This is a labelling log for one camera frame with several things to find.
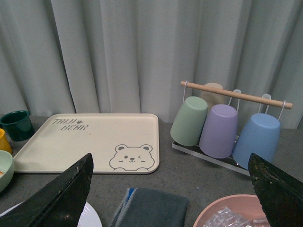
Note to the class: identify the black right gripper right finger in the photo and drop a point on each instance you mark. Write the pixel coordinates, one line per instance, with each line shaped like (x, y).
(280, 194)

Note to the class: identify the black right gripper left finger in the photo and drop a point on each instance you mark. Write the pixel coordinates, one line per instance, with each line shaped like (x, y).
(58, 204)

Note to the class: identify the white ribbed plate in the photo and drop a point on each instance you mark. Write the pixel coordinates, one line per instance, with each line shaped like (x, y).
(88, 217)

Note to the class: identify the pink bowl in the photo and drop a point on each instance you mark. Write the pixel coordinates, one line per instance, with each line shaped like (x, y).
(244, 204)

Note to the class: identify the clear plastic ice cubes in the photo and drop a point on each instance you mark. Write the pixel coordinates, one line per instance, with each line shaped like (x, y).
(227, 218)

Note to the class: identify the blue plastic cup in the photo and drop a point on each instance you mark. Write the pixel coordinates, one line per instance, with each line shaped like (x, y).
(260, 135)

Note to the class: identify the light green bowl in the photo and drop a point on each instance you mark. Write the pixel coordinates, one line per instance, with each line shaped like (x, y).
(7, 166)

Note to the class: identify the grey blue folded cloth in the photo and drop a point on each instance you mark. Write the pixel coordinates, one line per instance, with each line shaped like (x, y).
(142, 207)

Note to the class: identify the yellow enamel mug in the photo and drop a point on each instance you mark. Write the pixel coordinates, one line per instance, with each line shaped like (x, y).
(4, 144)

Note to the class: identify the purple plastic cup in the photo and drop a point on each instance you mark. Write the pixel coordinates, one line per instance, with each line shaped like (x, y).
(219, 131)

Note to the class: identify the cream bear serving tray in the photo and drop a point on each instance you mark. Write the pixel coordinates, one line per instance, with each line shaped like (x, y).
(119, 144)

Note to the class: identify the dark green enamel mug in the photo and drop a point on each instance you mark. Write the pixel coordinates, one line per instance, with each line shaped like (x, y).
(18, 125)

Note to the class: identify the green plastic cup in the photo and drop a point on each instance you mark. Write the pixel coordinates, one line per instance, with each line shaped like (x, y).
(187, 127)

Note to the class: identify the beige plastic cup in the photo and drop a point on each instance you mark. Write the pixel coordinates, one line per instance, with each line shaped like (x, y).
(212, 98)

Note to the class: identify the white curtain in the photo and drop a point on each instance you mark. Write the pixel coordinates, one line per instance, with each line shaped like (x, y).
(130, 56)

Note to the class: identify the white wire cup rack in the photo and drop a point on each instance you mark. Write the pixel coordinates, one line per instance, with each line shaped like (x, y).
(227, 162)

